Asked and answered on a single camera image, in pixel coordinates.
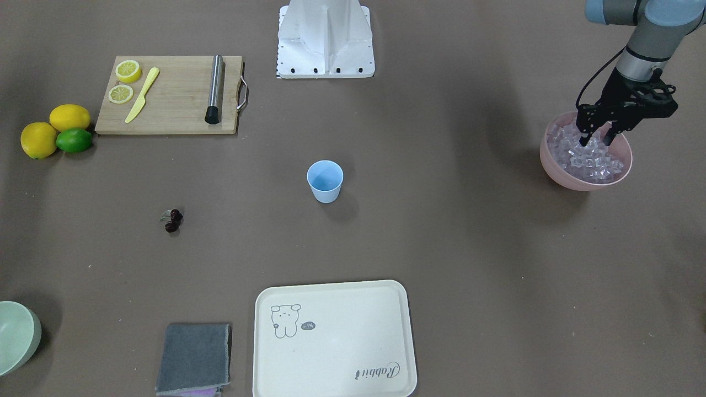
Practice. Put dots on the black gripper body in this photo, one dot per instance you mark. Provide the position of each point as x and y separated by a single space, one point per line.
616 89

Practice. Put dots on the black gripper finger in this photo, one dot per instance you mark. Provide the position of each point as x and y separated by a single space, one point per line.
613 131
586 130

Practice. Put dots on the clear ice cubes pile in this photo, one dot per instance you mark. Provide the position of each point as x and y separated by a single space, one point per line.
593 163

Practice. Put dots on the dark red cherries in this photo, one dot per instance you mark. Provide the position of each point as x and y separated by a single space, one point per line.
172 220

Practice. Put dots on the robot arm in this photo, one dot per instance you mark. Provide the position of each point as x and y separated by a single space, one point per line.
659 28

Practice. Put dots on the light blue plastic cup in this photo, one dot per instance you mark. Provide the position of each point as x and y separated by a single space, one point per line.
325 178

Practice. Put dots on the pink bowl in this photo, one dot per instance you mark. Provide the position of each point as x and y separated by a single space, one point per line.
620 145

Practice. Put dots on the cream rabbit tray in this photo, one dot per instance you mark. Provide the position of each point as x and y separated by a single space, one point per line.
334 339

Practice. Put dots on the steel muddler black tip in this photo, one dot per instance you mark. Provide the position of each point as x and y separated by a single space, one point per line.
213 112

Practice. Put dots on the yellow plastic knife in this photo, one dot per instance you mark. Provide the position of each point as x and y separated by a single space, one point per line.
140 101

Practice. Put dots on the grey folded cloth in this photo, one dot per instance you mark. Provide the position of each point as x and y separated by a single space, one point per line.
195 360

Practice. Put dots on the lemon half upper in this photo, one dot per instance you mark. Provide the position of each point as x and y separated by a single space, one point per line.
128 71

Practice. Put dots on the lemon half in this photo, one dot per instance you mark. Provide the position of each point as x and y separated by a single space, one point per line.
128 71
120 94

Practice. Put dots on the lemon half lower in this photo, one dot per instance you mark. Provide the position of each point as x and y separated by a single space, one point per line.
120 94

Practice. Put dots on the green lime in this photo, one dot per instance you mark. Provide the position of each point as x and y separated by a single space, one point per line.
74 140

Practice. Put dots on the whole lemon near board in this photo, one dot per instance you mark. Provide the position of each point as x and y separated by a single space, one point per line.
69 116

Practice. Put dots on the whole lemon outer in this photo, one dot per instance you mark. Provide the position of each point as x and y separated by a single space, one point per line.
38 140

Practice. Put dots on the green ceramic bowl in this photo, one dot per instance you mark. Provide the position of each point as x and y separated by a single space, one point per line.
21 333

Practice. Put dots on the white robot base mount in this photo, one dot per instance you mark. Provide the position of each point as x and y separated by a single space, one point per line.
325 40

